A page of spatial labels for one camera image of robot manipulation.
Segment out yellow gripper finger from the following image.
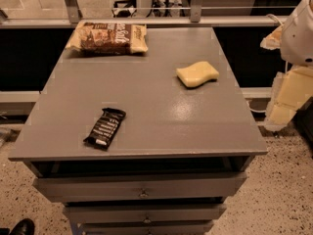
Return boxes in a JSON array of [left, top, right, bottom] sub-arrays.
[[260, 25, 283, 50], [264, 66, 313, 131]]

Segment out yellow sponge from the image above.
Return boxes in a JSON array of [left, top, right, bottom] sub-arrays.
[[176, 61, 219, 88]]

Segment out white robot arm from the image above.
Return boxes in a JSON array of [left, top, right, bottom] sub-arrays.
[[260, 0, 313, 131]]

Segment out brown chip bag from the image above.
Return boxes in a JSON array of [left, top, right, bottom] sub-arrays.
[[66, 22, 148, 55]]

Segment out grey drawer cabinet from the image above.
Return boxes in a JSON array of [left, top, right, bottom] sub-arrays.
[[8, 26, 269, 235]]

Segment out black office chair base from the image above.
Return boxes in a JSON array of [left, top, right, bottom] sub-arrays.
[[112, 0, 137, 18]]

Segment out black snack bar wrapper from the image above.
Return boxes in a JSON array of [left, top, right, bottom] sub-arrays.
[[84, 108, 126, 150]]

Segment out middle grey drawer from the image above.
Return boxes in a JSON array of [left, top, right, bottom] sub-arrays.
[[64, 204, 226, 223]]

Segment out grey drawer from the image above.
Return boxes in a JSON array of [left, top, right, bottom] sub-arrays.
[[64, 204, 226, 223], [82, 221, 213, 235], [33, 172, 246, 203]]

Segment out bottom grey drawer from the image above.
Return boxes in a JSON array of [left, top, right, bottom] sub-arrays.
[[82, 221, 213, 235]]

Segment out top grey drawer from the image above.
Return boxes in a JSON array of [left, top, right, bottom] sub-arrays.
[[33, 172, 246, 203]]

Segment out black shoe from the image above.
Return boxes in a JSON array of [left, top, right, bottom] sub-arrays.
[[0, 218, 35, 235]]

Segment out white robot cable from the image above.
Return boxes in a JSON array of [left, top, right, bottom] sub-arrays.
[[265, 13, 284, 26]]

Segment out metal railing frame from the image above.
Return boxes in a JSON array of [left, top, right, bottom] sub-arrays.
[[0, 0, 298, 28]]

